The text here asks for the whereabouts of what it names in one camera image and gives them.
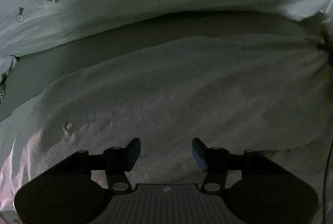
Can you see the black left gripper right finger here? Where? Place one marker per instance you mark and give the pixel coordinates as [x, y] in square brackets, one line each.
[216, 162]

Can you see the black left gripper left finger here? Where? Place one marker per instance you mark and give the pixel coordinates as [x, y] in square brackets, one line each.
[114, 161]

